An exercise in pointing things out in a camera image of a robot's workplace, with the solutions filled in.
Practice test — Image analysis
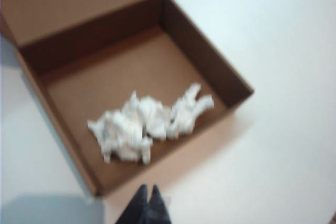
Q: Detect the small white paper ball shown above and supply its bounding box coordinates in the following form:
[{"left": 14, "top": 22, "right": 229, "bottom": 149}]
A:
[{"left": 165, "top": 83, "right": 215, "bottom": 140}]

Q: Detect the large white paper ball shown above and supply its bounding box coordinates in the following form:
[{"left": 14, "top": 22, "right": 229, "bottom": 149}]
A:
[{"left": 87, "top": 91, "right": 171, "bottom": 166}]

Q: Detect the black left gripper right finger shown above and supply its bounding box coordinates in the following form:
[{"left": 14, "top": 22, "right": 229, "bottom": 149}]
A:
[{"left": 143, "top": 184, "right": 173, "bottom": 224}]

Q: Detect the brown cardboard box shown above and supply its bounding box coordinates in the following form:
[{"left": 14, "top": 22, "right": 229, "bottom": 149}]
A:
[{"left": 0, "top": 0, "right": 255, "bottom": 204}]

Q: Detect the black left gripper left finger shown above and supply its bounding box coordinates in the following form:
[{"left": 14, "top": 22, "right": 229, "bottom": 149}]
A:
[{"left": 115, "top": 184, "right": 150, "bottom": 224}]

